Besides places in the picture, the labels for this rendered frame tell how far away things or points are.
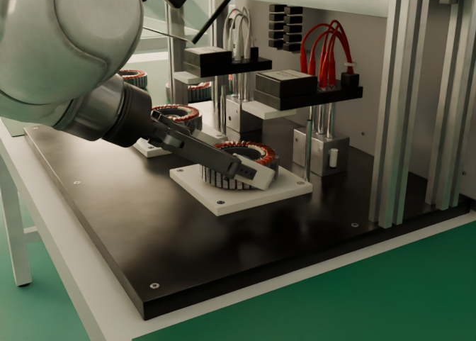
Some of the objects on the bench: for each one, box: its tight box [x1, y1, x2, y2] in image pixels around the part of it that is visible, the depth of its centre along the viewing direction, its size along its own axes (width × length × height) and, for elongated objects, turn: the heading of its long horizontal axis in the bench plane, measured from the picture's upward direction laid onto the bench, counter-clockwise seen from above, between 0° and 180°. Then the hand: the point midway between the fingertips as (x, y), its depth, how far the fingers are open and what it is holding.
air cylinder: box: [293, 125, 350, 177], centre depth 84 cm, size 5×8×6 cm
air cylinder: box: [220, 94, 263, 133], centre depth 103 cm, size 5×8×6 cm
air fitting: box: [329, 148, 338, 169], centre depth 80 cm, size 1×1×3 cm
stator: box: [151, 104, 203, 133], centre depth 96 cm, size 11×11×4 cm
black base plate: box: [23, 101, 472, 320], centre depth 89 cm, size 47×64×2 cm
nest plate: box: [170, 164, 313, 216], centre depth 78 cm, size 15×15×1 cm
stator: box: [199, 140, 279, 190], centre depth 77 cm, size 11×11×4 cm
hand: (238, 162), depth 77 cm, fingers closed on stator, 11 cm apart
